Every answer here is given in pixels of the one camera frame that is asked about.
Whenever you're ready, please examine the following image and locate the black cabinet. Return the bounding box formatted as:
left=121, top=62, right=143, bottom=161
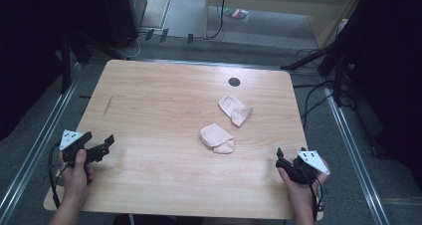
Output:
left=101, top=0, right=148, bottom=51

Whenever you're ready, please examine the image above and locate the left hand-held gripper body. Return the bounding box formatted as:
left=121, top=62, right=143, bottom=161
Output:
left=59, top=128, right=110, bottom=166

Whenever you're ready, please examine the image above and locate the metal floor rail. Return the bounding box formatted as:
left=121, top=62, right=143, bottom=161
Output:
left=0, top=60, right=84, bottom=219
left=322, top=85, right=390, bottom=225

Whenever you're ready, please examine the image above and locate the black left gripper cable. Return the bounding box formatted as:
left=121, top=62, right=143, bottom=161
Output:
left=47, top=140, right=72, bottom=209

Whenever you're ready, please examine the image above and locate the colourful packet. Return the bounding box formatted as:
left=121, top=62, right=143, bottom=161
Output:
left=223, top=7, right=251, bottom=23

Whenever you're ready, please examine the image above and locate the pink sock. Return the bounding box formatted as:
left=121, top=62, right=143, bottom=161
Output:
left=198, top=122, right=236, bottom=155
left=218, top=95, right=254, bottom=128

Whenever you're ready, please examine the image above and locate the person's left hand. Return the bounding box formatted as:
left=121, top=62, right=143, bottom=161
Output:
left=58, top=148, right=97, bottom=203

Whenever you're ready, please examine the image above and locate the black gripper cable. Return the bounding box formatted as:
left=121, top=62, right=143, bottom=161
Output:
left=47, top=140, right=72, bottom=209
left=305, top=171, right=328, bottom=223

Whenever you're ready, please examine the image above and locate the black tripod stand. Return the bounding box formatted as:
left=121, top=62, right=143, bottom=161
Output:
left=280, top=0, right=359, bottom=109

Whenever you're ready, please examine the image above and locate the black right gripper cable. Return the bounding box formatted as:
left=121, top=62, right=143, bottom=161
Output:
left=305, top=171, right=328, bottom=223

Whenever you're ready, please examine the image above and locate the black hanging cable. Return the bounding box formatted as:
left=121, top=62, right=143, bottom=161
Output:
left=202, top=0, right=229, bottom=41

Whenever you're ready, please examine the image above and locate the white floor cable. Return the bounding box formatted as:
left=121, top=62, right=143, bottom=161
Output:
left=113, top=32, right=147, bottom=61

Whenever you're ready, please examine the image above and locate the person's right hand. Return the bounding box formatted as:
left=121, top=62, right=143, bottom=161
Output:
left=278, top=160, right=331, bottom=216

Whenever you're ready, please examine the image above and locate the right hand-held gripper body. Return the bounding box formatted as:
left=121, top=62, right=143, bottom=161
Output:
left=275, top=149, right=330, bottom=186

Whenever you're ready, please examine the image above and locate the light wooden shelf unit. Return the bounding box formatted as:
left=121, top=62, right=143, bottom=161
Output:
left=203, top=0, right=366, bottom=50

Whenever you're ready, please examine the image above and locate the black floor cable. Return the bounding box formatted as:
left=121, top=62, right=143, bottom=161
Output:
left=293, top=47, right=336, bottom=129

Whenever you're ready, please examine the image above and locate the black metal stand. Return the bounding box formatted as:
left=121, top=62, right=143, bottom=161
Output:
left=60, top=32, right=93, bottom=95

